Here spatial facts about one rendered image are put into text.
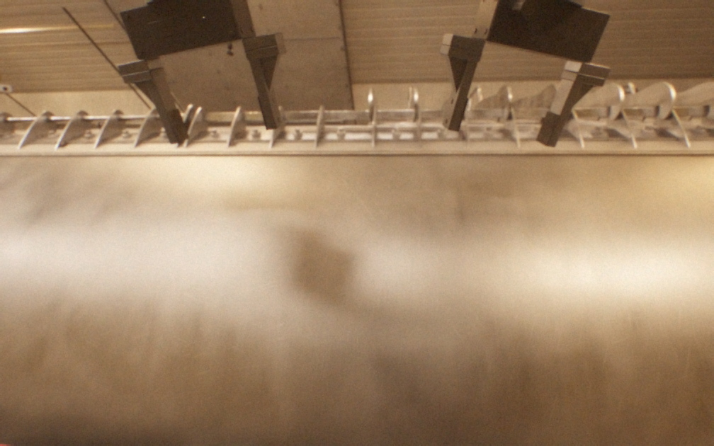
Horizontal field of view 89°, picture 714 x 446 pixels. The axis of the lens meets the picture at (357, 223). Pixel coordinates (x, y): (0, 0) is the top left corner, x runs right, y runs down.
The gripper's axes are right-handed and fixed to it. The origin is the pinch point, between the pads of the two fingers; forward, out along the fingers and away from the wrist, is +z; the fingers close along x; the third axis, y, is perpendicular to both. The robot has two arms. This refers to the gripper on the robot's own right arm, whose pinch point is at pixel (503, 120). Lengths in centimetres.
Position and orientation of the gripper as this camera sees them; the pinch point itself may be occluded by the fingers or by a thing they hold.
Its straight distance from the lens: 51.3
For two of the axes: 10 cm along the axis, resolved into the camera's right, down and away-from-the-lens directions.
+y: 0.9, 4.8, -8.7
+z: -1.7, 8.7, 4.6
